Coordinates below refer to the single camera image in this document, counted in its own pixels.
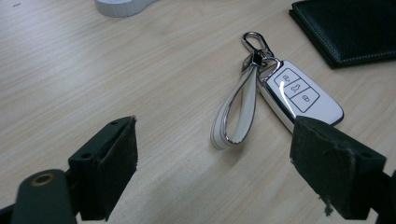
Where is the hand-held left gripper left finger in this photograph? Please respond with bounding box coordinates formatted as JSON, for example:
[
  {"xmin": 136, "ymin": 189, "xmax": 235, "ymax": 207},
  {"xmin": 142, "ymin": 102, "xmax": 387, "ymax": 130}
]
[{"xmin": 67, "ymin": 115, "xmax": 139, "ymax": 222}]

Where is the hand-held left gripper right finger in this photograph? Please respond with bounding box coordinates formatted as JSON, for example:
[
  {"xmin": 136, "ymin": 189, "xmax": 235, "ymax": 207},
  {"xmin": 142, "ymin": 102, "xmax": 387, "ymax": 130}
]
[{"xmin": 289, "ymin": 115, "xmax": 388, "ymax": 220}]

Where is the white car key with strap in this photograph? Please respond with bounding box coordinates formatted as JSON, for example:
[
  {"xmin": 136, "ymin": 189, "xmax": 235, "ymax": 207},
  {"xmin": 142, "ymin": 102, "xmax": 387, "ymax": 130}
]
[{"xmin": 210, "ymin": 31, "xmax": 345, "ymax": 151}]

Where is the black leather wallet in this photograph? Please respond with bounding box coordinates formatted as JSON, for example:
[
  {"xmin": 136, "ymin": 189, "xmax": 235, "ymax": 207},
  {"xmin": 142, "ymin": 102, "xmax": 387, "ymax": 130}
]
[{"xmin": 288, "ymin": 0, "xmax": 396, "ymax": 70}]

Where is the white plastic object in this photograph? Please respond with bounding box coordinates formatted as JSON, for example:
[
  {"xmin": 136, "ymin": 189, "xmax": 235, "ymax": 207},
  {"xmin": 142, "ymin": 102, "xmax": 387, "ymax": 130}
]
[{"xmin": 93, "ymin": 0, "xmax": 158, "ymax": 19}]

